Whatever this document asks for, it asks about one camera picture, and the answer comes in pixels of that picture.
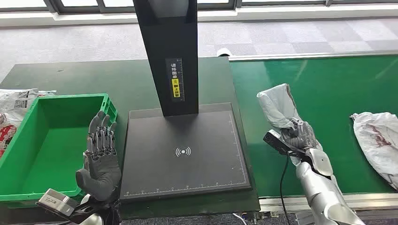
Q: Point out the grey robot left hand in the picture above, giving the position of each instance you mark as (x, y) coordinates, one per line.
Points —
(102, 177)

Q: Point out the white plastic parcel bag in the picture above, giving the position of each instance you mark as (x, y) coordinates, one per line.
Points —
(46, 92)

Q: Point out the white round roller cap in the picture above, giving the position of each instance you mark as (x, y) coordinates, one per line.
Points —
(223, 52)

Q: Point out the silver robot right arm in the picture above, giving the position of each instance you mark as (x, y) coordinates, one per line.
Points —
(320, 192)

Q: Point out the white printed QR parcel bag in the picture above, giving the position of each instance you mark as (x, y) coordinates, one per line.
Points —
(15, 102)

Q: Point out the grey plastic parcel bag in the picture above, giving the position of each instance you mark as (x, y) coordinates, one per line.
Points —
(376, 146)
(276, 105)

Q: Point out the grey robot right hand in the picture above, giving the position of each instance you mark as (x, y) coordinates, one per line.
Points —
(300, 135)

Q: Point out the aluminium conveyor frame rail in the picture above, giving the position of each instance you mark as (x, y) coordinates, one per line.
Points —
(311, 56)
(373, 198)

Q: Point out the green plastic crate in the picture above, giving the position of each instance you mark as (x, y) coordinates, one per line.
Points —
(49, 149)

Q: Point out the black yellow label sticker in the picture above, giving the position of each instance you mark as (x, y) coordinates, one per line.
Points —
(175, 90)

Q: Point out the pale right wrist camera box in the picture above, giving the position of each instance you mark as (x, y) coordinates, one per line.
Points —
(273, 139)

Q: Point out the green conveyor belt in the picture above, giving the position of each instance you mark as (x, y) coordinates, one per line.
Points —
(326, 87)

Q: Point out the black inbound scanner machine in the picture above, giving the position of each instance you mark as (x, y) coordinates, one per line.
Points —
(186, 174)

